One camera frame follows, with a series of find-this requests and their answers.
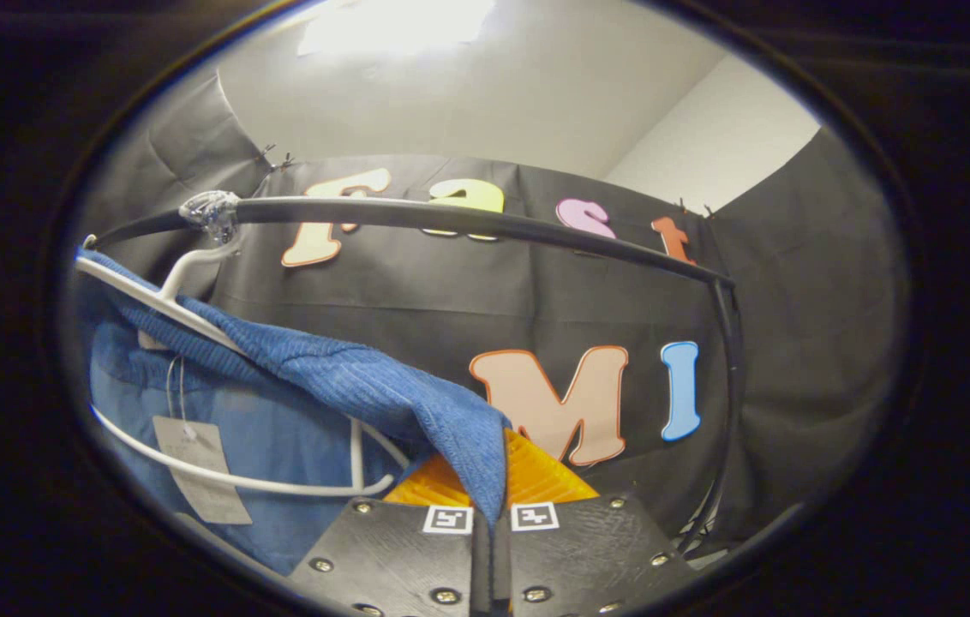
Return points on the white hanger with clear hook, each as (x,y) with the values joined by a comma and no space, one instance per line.
(161,298)

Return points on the small black backdrop clips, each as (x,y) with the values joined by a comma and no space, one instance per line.
(278,158)
(695,206)

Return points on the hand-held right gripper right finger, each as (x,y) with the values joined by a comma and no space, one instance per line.
(588,557)

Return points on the black backdrop stand legs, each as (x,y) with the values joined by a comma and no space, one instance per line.
(703,527)

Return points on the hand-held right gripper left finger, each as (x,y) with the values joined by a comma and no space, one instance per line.
(399,557)

